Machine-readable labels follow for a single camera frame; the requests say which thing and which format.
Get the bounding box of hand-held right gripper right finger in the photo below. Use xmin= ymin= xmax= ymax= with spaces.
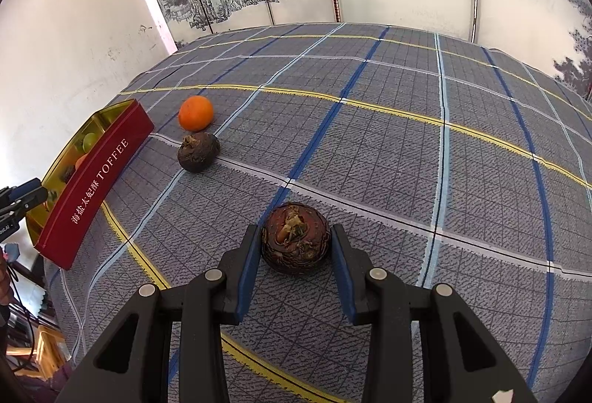
xmin=329 ymin=225 xmax=539 ymax=403

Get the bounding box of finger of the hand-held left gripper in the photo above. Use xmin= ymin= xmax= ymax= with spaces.
xmin=0 ymin=179 xmax=43 ymax=199
xmin=0 ymin=189 xmax=49 ymax=220

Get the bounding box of black cable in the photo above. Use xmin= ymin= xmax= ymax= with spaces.
xmin=4 ymin=246 xmax=40 ymax=341

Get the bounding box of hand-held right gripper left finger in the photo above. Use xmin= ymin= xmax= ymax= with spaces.
xmin=55 ymin=224 xmax=262 ymax=403

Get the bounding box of grey plaid tablecloth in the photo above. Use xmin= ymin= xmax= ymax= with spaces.
xmin=44 ymin=21 xmax=592 ymax=403

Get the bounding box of red tin box gold inside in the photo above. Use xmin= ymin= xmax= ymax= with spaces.
xmin=25 ymin=99 xmax=155 ymax=271

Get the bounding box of wooden furniture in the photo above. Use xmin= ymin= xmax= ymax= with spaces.
xmin=7 ymin=324 xmax=70 ymax=380

